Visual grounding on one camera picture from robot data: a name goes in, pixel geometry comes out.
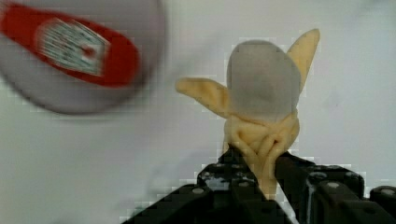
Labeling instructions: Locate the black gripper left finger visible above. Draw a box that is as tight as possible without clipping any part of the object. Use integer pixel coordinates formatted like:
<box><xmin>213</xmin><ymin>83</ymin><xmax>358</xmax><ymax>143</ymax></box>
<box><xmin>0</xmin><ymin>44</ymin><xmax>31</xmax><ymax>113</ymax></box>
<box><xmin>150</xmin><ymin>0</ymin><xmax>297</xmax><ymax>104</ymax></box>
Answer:
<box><xmin>122</xmin><ymin>147</ymin><xmax>291</xmax><ymax>224</ymax></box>

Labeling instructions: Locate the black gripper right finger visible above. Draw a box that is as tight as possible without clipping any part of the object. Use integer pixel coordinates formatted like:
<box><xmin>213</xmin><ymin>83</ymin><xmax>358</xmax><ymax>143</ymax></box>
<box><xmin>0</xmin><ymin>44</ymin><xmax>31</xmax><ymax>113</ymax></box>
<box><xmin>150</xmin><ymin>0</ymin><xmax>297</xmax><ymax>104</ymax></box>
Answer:
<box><xmin>276</xmin><ymin>152</ymin><xmax>395</xmax><ymax>224</ymax></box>

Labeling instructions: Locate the plush peeled banana toy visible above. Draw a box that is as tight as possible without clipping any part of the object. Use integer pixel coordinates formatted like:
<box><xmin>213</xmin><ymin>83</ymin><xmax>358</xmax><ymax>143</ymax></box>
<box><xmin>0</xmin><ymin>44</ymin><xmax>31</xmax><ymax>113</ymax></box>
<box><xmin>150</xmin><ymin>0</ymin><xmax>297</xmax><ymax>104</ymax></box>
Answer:
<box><xmin>176</xmin><ymin>29</ymin><xmax>320</xmax><ymax>200</ymax></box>

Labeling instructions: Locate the plush red ketchup bottle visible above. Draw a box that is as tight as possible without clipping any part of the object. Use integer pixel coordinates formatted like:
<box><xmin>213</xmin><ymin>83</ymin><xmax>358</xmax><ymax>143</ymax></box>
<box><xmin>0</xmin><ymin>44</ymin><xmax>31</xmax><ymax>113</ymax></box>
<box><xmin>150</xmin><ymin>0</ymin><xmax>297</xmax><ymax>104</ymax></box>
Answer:
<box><xmin>1</xmin><ymin>2</ymin><xmax>140</xmax><ymax>88</ymax></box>

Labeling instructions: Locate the grey round plate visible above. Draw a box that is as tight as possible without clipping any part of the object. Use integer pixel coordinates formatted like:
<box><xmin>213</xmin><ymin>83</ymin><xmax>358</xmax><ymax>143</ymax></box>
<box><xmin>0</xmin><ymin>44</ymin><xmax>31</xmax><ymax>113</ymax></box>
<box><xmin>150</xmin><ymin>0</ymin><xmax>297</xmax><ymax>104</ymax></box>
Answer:
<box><xmin>1</xmin><ymin>0</ymin><xmax>165</xmax><ymax>114</ymax></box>

